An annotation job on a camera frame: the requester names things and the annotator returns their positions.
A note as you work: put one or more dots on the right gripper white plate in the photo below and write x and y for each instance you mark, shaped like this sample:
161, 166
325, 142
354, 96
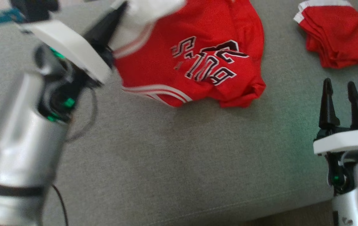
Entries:
345, 141

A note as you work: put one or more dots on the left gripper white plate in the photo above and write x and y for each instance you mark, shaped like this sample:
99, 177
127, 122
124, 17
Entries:
72, 50

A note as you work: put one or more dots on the red shorts with white stripe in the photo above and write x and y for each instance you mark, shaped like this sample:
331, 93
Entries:
339, 34

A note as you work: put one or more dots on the red white basketball jersey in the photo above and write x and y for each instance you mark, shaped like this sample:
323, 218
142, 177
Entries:
166, 78

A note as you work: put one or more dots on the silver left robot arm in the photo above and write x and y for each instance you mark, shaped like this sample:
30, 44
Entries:
18, 150

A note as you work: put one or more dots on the large grey sofa seat cushion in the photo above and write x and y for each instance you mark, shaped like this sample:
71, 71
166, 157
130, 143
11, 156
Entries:
197, 157

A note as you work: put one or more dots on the dark left wrist camera box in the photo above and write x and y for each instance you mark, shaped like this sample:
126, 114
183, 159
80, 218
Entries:
34, 8

